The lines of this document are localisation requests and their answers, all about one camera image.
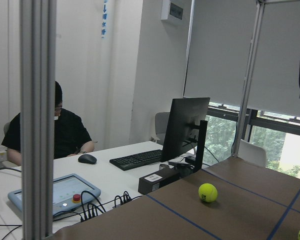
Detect grey office chair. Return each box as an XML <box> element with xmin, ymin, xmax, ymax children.
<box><xmin>151</xmin><ymin>111</ymin><xmax>170</xmax><ymax>145</ymax></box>

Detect black computer monitor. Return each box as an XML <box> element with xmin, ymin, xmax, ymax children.
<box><xmin>161</xmin><ymin>97</ymin><xmax>210</xmax><ymax>173</ymax></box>

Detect black keyboard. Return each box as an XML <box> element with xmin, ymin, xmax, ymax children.
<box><xmin>109</xmin><ymin>149</ymin><xmax>162</xmax><ymax>171</ymax></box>

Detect black box with label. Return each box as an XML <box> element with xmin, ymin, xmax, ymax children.
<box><xmin>138</xmin><ymin>167</ymin><xmax>193</xmax><ymax>195</ymax></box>

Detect black computer mouse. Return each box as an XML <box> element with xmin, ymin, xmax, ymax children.
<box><xmin>78</xmin><ymin>153</ymin><xmax>97</xmax><ymax>165</ymax></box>

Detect person in black shirt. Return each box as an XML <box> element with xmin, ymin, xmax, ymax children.
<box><xmin>1</xmin><ymin>82</ymin><xmax>95</xmax><ymax>166</ymax></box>

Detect blue teach pendant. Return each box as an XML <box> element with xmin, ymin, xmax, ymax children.
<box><xmin>7</xmin><ymin>173</ymin><xmax>102</xmax><ymax>218</ymax></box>

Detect white office chair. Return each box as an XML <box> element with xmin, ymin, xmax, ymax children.
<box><xmin>238</xmin><ymin>139</ymin><xmax>267</xmax><ymax>167</ymax></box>

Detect aluminium corner frame post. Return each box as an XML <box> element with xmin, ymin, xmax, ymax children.
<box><xmin>231</xmin><ymin>0</ymin><xmax>266</xmax><ymax>157</ymax></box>

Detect black cables on desk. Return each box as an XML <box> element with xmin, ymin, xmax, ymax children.
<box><xmin>0</xmin><ymin>190</ymin><xmax>143</xmax><ymax>238</ymax></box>

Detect white wall electrical box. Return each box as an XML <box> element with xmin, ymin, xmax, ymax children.
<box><xmin>160</xmin><ymin>0</ymin><xmax>184</xmax><ymax>21</ymax></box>

